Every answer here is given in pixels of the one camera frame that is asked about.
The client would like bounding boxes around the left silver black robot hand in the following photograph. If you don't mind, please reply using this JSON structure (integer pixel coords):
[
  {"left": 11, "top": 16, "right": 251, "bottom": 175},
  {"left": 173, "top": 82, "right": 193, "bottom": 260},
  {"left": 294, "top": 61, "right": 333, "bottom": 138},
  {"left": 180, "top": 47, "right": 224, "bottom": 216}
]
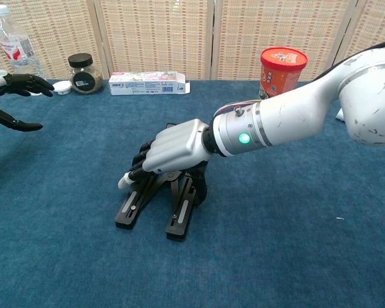
[{"left": 0, "top": 69, "right": 55, "bottom": 133}]

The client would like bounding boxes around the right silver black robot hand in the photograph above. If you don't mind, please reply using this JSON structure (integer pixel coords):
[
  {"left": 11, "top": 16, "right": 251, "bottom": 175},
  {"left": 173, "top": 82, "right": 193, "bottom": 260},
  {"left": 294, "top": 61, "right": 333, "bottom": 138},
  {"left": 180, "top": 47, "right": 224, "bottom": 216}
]
[{"left": 117, "top": 118, "right": 212, "bottom": 208}]

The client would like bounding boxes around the black folding laptop stand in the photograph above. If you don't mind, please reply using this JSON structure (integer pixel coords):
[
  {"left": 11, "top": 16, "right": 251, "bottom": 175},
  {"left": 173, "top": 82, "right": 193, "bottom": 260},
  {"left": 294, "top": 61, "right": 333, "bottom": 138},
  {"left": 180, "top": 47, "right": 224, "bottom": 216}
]
[{"left": 114, "top": 168, "right": 200, "bottom": 241}]

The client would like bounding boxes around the clear plastic water bottle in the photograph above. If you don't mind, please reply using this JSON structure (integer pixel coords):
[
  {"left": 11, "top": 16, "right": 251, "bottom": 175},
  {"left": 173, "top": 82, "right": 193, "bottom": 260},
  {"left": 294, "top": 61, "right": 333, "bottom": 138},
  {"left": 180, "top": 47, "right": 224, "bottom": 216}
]
[{"left": 0, "top": 4, "right": 49, "bottom": 96}]

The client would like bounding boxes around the small white bottle cap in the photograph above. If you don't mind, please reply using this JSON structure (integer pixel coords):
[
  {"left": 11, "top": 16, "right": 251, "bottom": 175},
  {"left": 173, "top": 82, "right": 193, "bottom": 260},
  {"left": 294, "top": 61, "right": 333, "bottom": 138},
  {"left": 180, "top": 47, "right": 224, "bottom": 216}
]
[{"left": 52, "top": 81, "right": 72, "bottom": 96}]

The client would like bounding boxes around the glass jar with black lid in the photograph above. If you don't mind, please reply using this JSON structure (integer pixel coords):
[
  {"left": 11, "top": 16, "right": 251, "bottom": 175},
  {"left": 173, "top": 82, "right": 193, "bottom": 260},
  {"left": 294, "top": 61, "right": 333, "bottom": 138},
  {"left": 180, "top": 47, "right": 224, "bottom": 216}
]
[{"left": 67, "top": 53, "right": 104, "bottom": 95}]

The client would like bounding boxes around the white toothpaste carton box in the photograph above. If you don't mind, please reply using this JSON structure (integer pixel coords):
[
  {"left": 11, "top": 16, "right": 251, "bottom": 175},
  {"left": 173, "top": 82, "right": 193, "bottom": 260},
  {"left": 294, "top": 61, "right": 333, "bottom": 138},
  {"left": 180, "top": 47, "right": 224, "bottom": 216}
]
[{"left": 108, "top": 71, "right": 191, "bottom": 96}]

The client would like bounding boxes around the woven bamboo folding screen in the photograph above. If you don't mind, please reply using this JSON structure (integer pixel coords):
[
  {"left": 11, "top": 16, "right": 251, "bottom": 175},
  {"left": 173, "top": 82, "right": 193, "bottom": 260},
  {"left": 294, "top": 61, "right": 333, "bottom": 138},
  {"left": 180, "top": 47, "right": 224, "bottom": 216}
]
[{"left": 0, "top": 0, "right": 385, "bottom": 83}]

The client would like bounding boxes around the orange instant noodle cup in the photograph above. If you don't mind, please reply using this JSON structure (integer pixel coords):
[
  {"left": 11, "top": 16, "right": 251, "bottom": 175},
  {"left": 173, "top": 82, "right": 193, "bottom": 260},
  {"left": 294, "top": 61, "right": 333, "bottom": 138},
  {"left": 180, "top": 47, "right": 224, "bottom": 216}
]
[{"left": 259, "top": 47, "right": 309, "bottom": 100}]

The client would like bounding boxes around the blue felt table mat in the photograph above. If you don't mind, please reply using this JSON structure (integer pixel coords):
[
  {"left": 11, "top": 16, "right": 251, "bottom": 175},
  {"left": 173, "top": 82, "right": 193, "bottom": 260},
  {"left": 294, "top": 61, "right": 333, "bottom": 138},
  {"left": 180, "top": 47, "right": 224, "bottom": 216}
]
[{"left": 0, "top": 78, "right": 385, "bottom": 308}]

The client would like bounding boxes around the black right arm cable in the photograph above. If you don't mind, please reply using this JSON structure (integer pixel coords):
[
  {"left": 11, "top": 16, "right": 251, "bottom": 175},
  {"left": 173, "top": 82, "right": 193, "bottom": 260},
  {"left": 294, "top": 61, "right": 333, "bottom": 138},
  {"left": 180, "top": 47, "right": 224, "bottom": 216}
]
[{"left": 314, "top": 37, "right": 385, "bottom": 83}]

